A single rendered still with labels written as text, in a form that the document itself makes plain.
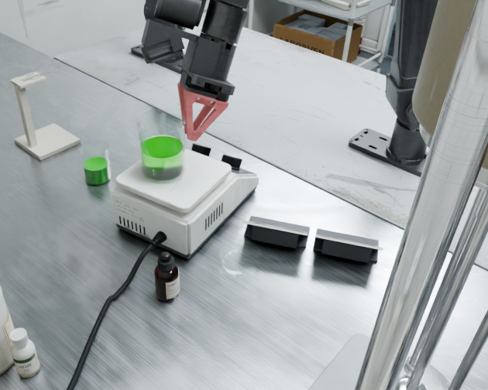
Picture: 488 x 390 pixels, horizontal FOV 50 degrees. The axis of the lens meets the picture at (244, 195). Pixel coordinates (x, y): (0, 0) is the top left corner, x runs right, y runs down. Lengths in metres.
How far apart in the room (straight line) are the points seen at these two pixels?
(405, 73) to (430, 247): 0.71
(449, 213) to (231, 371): 0.47
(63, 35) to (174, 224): 1.73
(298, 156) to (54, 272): 0.46
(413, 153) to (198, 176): 0.40
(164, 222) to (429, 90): 0.51
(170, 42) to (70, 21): 1.59
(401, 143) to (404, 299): 0.76
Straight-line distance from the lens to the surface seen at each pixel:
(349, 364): 0.62
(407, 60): 0.87
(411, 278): 0.18
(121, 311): 0.67
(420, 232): 0.17
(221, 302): 0.67
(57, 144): 0.97
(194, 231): 0.69
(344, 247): 0.73
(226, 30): 0.78
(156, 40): 0.78
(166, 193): 0.69
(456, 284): 0.33
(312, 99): 1.14
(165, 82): 1.18
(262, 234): 0.74
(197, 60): 0.77
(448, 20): 0.23
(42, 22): 2.28
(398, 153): 0.95
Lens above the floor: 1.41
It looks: 37 degrees down
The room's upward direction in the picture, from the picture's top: 4 degrees clockwise
